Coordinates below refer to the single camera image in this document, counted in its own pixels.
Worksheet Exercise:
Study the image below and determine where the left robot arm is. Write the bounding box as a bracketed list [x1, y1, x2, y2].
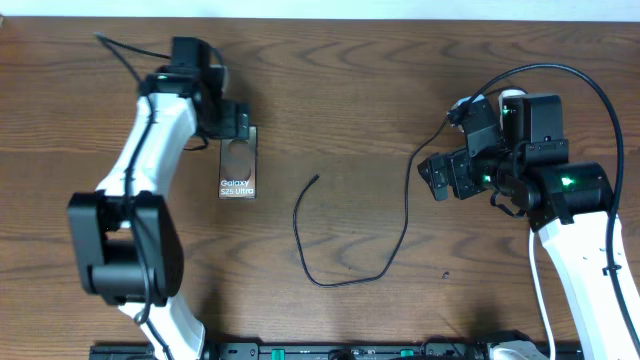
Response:
[67, 37, 257, 359]

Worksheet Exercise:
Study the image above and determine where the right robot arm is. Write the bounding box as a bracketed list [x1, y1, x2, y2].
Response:
[417, 90, 639, 359]

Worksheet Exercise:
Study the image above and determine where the white power strip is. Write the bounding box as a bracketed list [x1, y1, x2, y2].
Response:
[499, 89, 527, 101]

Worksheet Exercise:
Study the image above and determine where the black charger cable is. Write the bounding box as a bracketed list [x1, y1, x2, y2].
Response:
[292, 85, 526, 289]

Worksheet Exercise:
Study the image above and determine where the white power strip cord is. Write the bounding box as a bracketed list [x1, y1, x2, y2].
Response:
[528, 232, 557, 360]

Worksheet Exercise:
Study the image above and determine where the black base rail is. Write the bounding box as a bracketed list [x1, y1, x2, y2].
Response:
[89, 330, 584, 360]

